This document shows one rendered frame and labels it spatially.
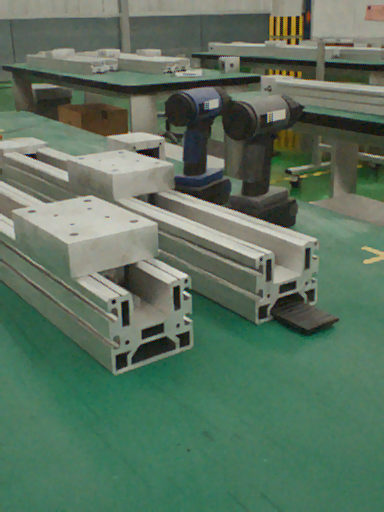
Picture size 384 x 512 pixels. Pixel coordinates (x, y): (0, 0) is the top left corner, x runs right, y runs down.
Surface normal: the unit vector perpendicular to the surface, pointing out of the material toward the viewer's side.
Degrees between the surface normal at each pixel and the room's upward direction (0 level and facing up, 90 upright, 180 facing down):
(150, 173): 90
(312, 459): 0
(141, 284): 90
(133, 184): 90
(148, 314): 0
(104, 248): 90
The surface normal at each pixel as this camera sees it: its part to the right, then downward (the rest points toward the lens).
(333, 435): -0.03, -0.94
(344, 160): 0.53, 0.28
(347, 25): -0.85, 0.20
